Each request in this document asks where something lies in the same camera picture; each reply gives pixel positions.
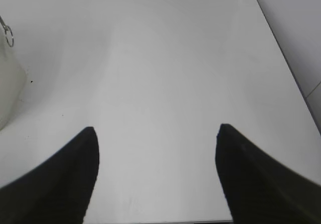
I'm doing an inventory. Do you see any cream zippered bag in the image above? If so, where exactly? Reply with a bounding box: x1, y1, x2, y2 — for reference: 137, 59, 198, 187
1, 19, 27, 129

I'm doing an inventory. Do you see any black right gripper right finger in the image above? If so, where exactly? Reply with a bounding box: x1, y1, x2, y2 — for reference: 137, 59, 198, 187
215, 124, 320, 223

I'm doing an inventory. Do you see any silver zipper pull ring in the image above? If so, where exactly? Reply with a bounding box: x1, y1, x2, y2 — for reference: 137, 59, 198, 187
0, 17, 15, 48

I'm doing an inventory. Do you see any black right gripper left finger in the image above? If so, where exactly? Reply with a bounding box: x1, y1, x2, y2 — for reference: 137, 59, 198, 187
1, 127, 100, 223

